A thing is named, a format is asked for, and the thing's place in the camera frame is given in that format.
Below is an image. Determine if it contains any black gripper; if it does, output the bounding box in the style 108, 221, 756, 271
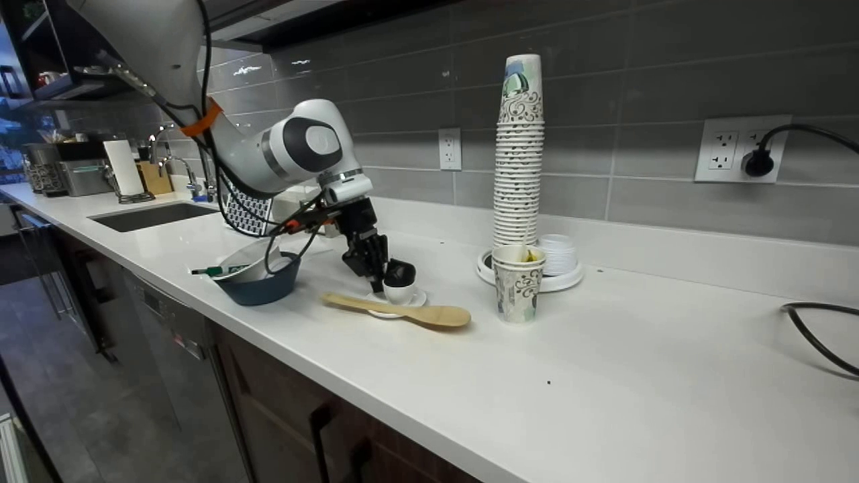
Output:
331, 196, 418, 302

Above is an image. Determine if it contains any small white mug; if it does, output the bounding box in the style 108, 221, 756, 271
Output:
381, 280, 433, 311

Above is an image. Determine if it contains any white ceramic plate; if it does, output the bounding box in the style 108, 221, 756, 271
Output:
472, 233, 587, 295

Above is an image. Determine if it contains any wooden spoon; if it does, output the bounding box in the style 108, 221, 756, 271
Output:
319, 291, 475, 337

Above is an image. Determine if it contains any white bowl with blue outside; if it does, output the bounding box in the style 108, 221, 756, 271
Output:
205, 244, 305, 308

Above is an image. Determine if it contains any single patterned paper cup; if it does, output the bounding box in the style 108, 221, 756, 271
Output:
489, 240, 550, 324

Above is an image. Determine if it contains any tall paper cup stack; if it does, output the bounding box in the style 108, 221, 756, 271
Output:
491, 52, 548, 251

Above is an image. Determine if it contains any green marker pen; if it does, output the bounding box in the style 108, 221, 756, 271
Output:
187, 261, 236, 280

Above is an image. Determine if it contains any blue soap bottle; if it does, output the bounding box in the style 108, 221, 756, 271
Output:
183, 158, 214, 204

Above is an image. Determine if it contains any wooden knife block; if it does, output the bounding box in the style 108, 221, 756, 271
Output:
138, 145, 177, 201

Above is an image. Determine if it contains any dark range hood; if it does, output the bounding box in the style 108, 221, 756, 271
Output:
201, 0, 453, 55

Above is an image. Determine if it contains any grey countertop appliance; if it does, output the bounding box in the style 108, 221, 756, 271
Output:
25, 138, 115, 200

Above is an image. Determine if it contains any white outlet with plug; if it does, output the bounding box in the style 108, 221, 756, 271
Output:
693, 114, 795, 188

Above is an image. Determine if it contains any white single wall outlet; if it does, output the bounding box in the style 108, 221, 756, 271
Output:
434, 127, 467, 176

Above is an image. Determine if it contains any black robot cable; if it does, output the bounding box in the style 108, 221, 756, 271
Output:
195, 0, 354, 277

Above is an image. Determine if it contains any black cabinet handle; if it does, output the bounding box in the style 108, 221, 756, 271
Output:
305, 401, 339, 483

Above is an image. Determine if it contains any black power cable with plug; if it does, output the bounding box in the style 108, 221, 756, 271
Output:
739, 122, 859, 181

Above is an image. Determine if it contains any black cable loop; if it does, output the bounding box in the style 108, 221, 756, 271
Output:
785, 302, 859, 379

